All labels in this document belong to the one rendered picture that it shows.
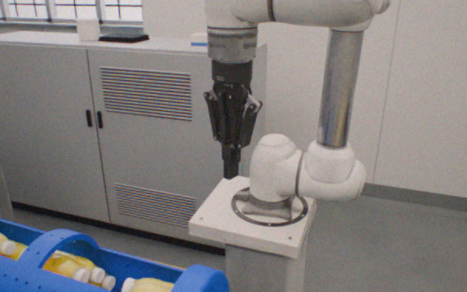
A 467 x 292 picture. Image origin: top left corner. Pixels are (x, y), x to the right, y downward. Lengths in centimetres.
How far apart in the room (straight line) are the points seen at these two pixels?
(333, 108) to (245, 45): 63
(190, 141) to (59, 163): 117
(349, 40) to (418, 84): 235
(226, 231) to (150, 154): 149
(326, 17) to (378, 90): 290
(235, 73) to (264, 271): 97
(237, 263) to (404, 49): 241
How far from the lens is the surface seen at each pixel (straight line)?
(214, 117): 79
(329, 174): 135
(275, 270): 153
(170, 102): 258
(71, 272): 111
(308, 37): 352
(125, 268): 123
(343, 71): 125
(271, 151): 137
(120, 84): 274
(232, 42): 70
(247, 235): 138
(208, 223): 143
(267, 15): 68
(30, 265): 110
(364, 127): 364
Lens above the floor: 184
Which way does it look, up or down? 23 degrees down
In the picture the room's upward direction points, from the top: straight up
